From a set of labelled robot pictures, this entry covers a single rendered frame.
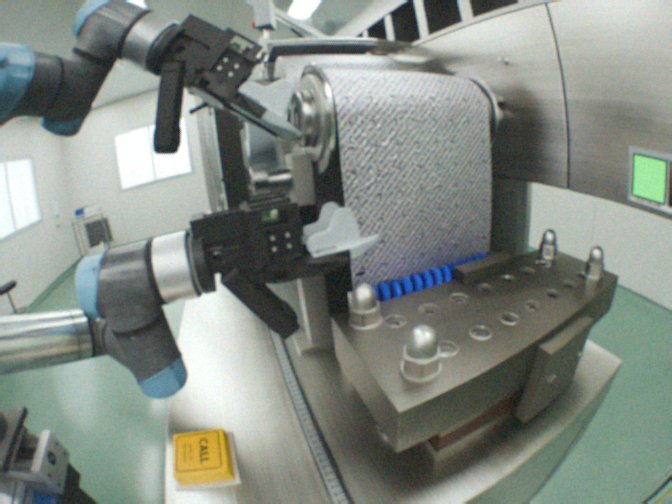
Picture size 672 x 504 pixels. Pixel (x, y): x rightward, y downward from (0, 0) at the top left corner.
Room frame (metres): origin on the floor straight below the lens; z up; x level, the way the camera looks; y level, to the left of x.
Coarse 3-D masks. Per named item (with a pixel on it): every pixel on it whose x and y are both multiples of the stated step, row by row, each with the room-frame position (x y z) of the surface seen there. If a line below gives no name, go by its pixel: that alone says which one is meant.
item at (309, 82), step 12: (300, 84) 0.43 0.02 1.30; (312, 84) 0.38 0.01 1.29; (324, 108) 0.36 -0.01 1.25; (324, 120) 0.36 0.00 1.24; (324, 132) 0.36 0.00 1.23; (336, 132) 0.37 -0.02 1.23; (324, 144) 0.37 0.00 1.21; (336, 144) 0.38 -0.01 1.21; (312, 156) 0.41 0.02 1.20; (336, 156) 0.40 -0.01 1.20
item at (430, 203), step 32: (352, 160) 0.36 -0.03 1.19; (384, 160) 0.37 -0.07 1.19; (416, 160) 0.38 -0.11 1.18; (448, 160) 0.40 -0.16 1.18; (480, 160) 0.42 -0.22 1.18; (352, 192) 0.36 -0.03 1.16; (384, 192) 0.37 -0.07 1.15; (416, 192) 0.38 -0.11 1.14; (448, 192) 0.40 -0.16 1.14; (480, 192) 0.42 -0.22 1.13; (384, 224) 0.37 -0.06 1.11; (416, 224) 0.38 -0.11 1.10; (448, 224) 0.40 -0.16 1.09; (480, 224) 0.42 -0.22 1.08; (384, 256) 0.37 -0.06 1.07; (416, 256) 0.38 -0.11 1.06; (448, 256) 0.40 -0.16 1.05
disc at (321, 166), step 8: (312, 64) 0.38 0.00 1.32; (304, 72) 0.42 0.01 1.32; (312, 72) 0.39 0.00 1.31; (320, 72) 0.36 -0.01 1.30; (320, 80) 0.36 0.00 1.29; (320, 88) 0.37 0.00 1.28; (328, 88) 0.35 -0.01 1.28; (328, 96) 0.35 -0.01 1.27; (328, 104) 0.34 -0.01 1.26; (328, 112) 0.35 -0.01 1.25; (328, 120) 0.35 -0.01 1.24; (328, 128) 0.35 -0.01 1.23; (328, 136) 0.36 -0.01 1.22; (328, 144) 0.36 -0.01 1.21; (328, 152) 0.36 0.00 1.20; (320, 160) 0.40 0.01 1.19; (328, 160) 0.37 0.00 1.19; (320, 168) 0.40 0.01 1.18
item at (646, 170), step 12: (636, 156) 0.24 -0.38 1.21; (636, 168) 0.24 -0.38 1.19; (648, 168) 0.22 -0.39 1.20; (660, 168) 0.20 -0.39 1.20; (636, 180) 0.24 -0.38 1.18; (648, 180) 0.22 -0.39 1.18; (660, 180) 0.20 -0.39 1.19; (636, 192) 0.24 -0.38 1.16; (648, 192) 0.22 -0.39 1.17; (660, 192) 0.20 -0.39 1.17
